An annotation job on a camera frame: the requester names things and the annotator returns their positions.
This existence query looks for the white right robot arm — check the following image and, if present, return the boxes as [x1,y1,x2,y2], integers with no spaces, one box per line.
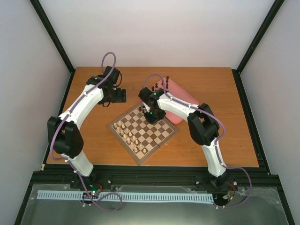
[138,87,228,189]

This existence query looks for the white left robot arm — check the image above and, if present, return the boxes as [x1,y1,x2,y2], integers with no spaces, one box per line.
[47,66,126,189]

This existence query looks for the wooden chessboard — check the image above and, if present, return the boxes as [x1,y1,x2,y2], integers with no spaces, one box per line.
[108,104,179,165]

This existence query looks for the pink tray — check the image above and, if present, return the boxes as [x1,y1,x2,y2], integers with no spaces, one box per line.
[152,78,200,124]

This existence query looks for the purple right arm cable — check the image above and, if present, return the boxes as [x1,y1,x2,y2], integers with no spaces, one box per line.
[142,74,253,209]

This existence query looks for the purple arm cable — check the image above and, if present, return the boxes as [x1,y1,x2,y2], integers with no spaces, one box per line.
[142,74,253,209]
[49,52,123,212]

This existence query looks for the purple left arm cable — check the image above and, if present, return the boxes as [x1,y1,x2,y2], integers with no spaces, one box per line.
[49,52,123,212]

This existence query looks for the black aluminium frame rail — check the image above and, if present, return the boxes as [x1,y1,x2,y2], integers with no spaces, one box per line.
[30,164,279,190]

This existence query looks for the light blue cable duct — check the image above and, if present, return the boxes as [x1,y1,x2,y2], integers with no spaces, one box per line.
[36,190,213,204]

